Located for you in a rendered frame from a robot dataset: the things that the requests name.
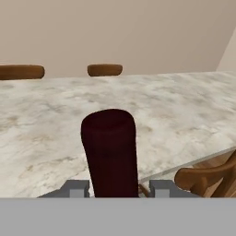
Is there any brown wooden chair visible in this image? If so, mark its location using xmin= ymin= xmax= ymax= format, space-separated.
xmin=137 ymin=150 xmax=236 ymax=198
xmin=87 ymin=63 xmax=124 ymax=77
xmin=0 ymin=64 xmax=46 ymax=81

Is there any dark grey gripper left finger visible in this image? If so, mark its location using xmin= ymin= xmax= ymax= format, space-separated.
xmin=39 ymin=180 xmax=90 ymax=198

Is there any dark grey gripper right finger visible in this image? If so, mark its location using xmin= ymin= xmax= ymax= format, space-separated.
xmin=148 ymin=180 xmax=200 ymax=198

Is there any dark red wine bottle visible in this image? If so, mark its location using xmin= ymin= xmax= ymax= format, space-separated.
xmin=80 ymin=108 xmax=140 ymax=198

